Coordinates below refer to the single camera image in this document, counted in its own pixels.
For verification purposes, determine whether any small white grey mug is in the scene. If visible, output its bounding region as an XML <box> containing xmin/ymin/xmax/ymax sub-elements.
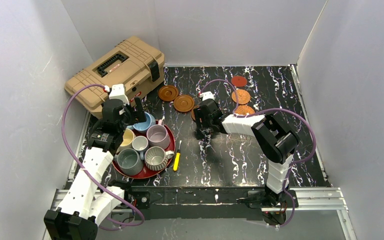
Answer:
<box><xmin>131</xmin><ymin>136</ymin><xmax>149</xmax><ymax>161</ymax></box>

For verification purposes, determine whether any red round tray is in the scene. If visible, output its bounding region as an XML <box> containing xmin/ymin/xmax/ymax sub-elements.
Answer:
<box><xmin>112</xmin><ymin>120</ymin><xmax>176</xmax><ymax>179</ymax></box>

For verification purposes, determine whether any purple cable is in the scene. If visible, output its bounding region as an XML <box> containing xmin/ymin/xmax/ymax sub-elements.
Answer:
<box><xmin>201</xmin><ymin>78</ymin><xmax>317</xmax><ymax>229</ymax></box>
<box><xmin>61</xmin><ymin>83</ymin><xmax>146</xmax><ymax>232</ymax></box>

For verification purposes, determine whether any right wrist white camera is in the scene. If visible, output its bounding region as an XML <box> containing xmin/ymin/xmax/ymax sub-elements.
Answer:
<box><xmin>199</xmin><ymin>91</ymin><xmax>215</xmax><ymax>102</ymax></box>

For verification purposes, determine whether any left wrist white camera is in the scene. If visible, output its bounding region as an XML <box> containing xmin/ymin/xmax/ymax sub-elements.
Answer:
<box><xmin>108</xmin><ymin>83</ymin><xmax>130</xmax><ymax>105</ymax></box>

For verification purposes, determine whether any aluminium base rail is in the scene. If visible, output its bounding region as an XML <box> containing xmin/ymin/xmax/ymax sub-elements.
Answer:
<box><xmin>42</xmin><ymin>187</ymin><xmax>359</xmax><ymax>240</ymax></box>

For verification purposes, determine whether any brown wooden coaster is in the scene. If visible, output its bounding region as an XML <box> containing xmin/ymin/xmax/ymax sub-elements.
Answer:
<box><xmin>190</xmin><ymin>105</ymin><xmax>199</xmax><ymax>122</ymax></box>
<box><xmin>158</xmin><ymin>85</ymin><xmax>179</xmax><ymax>102</ymax></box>
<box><xmin>173</xmin><ymin>94</ymin><xmax>195</xmax><ymax>113</ymax></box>

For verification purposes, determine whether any light blue mug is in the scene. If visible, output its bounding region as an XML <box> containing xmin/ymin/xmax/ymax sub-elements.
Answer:
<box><xmin>132</xmin><ymin>112</ymin><xmax>156</xmax><ymax>134</ymax></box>

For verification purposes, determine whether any woven rattan coaster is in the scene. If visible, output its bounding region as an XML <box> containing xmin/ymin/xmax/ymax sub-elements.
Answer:
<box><xmin>234</xmin><ymin>105</ymin><xmax>255</xmax><ymax>115</ymax></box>
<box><xmin>231</xmin><ymin>89</ymin><xmax>251</xmax><ymax>105</ymax></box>

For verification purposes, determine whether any yellow handled screwdriver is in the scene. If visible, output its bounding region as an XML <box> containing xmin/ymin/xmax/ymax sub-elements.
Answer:
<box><xmin>173</xmin><ymin>140</ymin><xmax>182</xmax><ymax>172</ymax></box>

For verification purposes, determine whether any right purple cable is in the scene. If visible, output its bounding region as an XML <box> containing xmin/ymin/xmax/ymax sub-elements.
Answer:
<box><xmin>201</xmin><ymin>78</ymin><xmax>317</xmax><ymax>229</ymax></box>

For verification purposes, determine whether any red apple coaster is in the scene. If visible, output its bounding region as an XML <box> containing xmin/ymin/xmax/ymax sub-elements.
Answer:
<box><xmin>231</xmin><ymin>75</ymin><xmax>248</xmax><ymax>88</ymax></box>

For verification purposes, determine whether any cream yellow mug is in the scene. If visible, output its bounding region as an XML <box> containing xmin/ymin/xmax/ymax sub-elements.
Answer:
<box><xmin>116</xmin><ymin>128</ymin><xmax>136</xmax><ymax>154</ymax></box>

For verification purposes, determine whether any dark grey mug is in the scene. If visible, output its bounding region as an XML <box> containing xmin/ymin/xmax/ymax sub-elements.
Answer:
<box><xmin>116</xmin><ymin>148</ymin><xmax>144</xmax><ymax>176</ymax></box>

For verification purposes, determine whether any lilac mug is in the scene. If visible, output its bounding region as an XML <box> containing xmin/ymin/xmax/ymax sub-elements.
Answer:
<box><xmin>146</xmin><ymin>119</ymin><xmax>170</xmax><ymax>150</ymax></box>

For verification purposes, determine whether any ribbed beige mug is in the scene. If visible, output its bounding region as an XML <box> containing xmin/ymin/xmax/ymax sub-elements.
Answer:
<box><xmin>144</xmin><ymin>146</ymin><xmax>175</xmax><ymax>171</ymax></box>

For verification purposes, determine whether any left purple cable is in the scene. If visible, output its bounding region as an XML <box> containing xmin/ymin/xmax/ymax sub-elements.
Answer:
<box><xmin>61</xmin><ymin>83</ymin><xmax>146</xmax><ymax>232</ymax></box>

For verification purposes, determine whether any wrist white camera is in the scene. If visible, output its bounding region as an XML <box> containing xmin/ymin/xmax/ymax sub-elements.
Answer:
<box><xmin>199</xmin><ymin>91</ymin><xmax>215</xmax><ymax>102</ymax></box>
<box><xmin>108</xmin><ymin>83</ymin><xmax>130</xmax><ymax>105</ymax></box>

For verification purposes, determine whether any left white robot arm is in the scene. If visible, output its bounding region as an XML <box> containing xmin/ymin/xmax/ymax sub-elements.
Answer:
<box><xmin>43</xmin><ymin>97</ymin><xmax>146</xmax><ymax>240</ymax></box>

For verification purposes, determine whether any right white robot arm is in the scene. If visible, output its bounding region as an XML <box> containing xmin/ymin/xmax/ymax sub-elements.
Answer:
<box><xmin>193</xmin><ymin>99</ymin><xmax>300</xmax><ymax>207</ymax></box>

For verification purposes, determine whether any tan plastic toolbox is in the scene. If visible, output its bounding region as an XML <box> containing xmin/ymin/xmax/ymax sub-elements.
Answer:
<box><xmin>64</xmin><ymin>36</ymin><xmax>165</xmax><ymax>119</ymax></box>

